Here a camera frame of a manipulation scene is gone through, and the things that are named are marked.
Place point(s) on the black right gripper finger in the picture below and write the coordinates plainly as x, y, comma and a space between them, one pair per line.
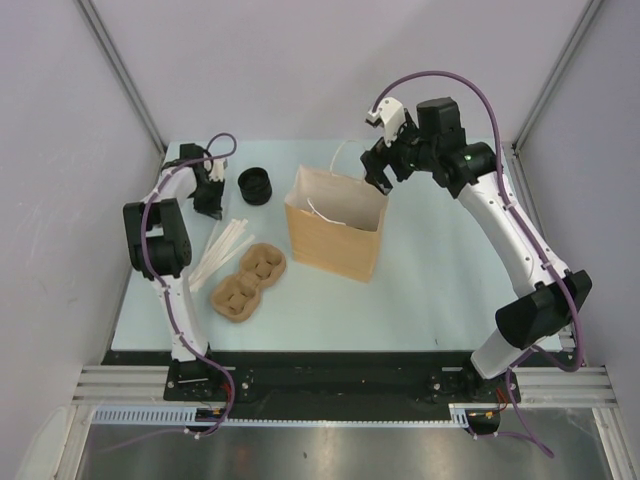
373, 162
378, 179

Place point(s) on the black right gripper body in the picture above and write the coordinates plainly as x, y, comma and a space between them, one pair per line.
402, 152

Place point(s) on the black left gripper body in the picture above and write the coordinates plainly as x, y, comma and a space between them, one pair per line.
208, 194

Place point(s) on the brown paper bag white handles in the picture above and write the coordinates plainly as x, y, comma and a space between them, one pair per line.
335, 221

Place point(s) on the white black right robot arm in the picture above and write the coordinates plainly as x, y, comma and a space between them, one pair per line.
549, 294

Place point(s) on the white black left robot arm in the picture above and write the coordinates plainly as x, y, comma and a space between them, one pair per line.
159, 246

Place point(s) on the stack of black cup lids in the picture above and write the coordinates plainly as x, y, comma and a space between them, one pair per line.
255, 186

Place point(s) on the brown pulp cup carrier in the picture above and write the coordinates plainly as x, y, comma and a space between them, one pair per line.
238, 296

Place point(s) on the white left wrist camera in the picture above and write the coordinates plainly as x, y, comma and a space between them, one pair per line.
215, 169

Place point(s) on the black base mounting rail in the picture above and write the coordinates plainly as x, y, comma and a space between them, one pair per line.
333, 386

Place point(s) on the left aluminium frame post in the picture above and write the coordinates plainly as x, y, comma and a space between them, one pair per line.
111, 54

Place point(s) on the aluminium frame post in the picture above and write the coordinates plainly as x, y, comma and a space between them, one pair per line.
111, 54
568, 53

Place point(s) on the right aluminium frame post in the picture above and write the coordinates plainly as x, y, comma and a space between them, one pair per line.
568, 53

